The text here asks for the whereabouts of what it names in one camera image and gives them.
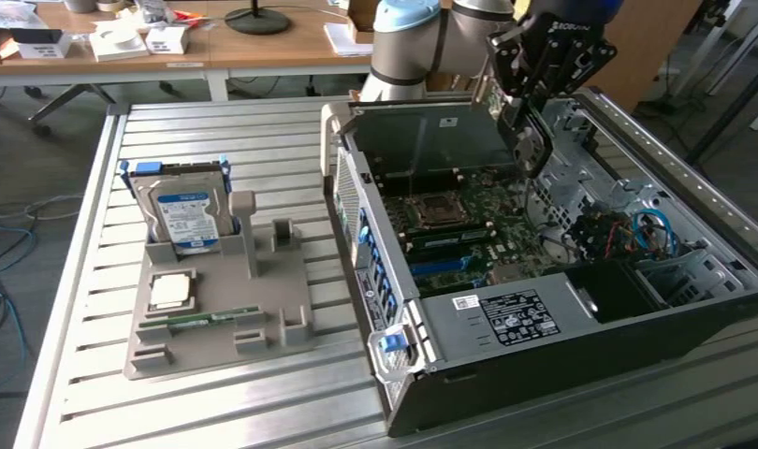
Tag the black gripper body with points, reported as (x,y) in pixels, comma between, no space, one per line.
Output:
(574,21)

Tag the graphics card with metal bracket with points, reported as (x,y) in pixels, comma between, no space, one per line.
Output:
(530,145)

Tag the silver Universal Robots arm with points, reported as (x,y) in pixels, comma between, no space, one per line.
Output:
(402,51)

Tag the wooden cabinet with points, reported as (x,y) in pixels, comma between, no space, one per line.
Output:
(652,70)

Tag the brown cardboard box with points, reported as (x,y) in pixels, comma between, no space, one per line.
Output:
(360,14)

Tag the white paper stack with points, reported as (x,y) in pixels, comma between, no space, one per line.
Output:
(346,42)

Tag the metal CPU socket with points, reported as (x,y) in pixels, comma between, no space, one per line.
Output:
(437,208)

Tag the black case lock tab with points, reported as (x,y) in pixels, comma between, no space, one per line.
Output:
(365,178)

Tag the wooden desk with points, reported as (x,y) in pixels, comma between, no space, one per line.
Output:
(78,65)
(277,47)

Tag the black round lamp base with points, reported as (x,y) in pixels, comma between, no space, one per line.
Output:
(256,23)

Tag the green motherboard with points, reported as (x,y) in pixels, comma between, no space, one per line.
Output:
(540,257)

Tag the blue expansion slot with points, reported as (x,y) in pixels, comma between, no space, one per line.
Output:
(440,268)

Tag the silver disk bay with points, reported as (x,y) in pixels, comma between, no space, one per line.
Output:
(684,280)

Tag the orange packet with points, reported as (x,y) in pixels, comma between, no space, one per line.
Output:
(183,16)

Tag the white labelled box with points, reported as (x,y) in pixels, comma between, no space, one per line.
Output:
(165,42)

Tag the grey power supply unit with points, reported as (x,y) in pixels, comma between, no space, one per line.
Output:
(458,327)

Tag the hard disk in blue caddy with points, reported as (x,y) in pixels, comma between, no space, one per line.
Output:
(183,215)

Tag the white box with tape roll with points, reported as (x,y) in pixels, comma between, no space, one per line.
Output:
(118,42)

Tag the blue case latch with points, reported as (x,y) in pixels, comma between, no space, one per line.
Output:
(393,343)

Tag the beige tape roll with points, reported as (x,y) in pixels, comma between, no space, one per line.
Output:
(110,5)

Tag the grey plastic parts rack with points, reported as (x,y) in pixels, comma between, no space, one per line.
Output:
(227,290)

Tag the open black PC case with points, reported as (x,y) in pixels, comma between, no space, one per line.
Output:
(540,383)

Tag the grey cup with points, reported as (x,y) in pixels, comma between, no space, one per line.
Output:
(78,5)

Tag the silver CPU chip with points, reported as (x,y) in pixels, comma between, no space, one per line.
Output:
(167,290)

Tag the white box with black insert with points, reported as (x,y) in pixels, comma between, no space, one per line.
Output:
(41,49)

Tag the clear plastic bag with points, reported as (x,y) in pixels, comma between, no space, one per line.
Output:
(9,14)

